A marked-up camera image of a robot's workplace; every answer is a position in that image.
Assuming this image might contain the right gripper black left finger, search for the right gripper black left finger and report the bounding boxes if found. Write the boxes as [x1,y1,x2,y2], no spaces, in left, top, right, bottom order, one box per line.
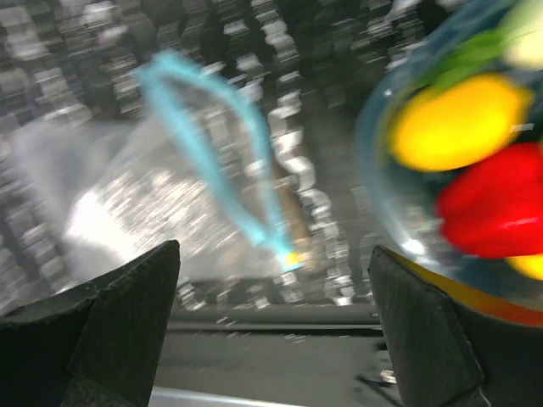
[1,240,180,406]

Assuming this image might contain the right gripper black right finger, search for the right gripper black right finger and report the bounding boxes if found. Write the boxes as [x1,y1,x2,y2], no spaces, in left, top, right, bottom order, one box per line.
[368,246,542,406]

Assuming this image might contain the red fake bell pepper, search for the red fake bell pepper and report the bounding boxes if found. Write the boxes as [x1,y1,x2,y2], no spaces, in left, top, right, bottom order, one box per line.
[436,142,542,259]

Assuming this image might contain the clear zip top bag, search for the clear zip top bag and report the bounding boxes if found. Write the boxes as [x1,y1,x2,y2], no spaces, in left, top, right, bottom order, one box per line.
[12,51,305,282]

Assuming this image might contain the yellow fake lemon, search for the yellow fake lemon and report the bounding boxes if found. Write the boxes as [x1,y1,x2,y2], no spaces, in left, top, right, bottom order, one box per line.
[388,73,535,172]

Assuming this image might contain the green fake leafy vegetable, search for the green fake leafy vegetable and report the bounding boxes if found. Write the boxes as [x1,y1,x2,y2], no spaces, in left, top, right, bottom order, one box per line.
[415,29,508,93]

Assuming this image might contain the beige fake egg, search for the beige fake egg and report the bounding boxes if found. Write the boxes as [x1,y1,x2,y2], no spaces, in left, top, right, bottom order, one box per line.
[500,0,542,71]

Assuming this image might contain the orange fake mango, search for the orange fake mango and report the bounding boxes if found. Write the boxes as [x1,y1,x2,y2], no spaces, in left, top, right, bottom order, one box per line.
[505,254,543,281]

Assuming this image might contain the teal plastic container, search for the teal plastic container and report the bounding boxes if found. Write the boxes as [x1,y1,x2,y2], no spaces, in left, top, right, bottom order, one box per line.
[355,1,542,326]

